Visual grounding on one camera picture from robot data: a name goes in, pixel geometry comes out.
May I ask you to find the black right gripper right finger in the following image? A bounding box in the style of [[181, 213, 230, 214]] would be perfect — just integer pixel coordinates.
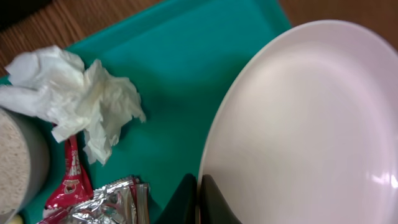
[[199, 174, 241, 224]]

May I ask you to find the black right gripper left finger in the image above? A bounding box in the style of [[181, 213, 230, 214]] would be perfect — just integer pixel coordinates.
[[155, 174, 197, 224]]

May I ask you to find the silver foil wrapper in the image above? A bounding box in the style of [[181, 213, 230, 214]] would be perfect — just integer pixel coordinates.
[[39, 176, 150, 224]]

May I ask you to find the pink round plate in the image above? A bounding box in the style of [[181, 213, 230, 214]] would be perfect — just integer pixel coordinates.
[[199, 20, 397, 223]]

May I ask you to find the yellow plastic spoon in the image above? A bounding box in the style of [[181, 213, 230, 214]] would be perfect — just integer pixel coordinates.
[[7, 215, 24, 224]]

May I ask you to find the red ketchup packet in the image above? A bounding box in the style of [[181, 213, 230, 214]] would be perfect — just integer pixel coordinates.
[[43, 136, 93, 218]]

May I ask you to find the teal serving tray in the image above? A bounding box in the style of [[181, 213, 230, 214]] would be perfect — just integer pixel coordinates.
[[0, 0, 293, 224]]

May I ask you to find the grey bowl of rice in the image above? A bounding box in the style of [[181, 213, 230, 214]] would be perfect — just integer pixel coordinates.
[[1, 109, 50, 223]]

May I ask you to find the crumpled white napkin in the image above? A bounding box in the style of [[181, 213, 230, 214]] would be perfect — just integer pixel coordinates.
[[1, 45, 146, 164]]

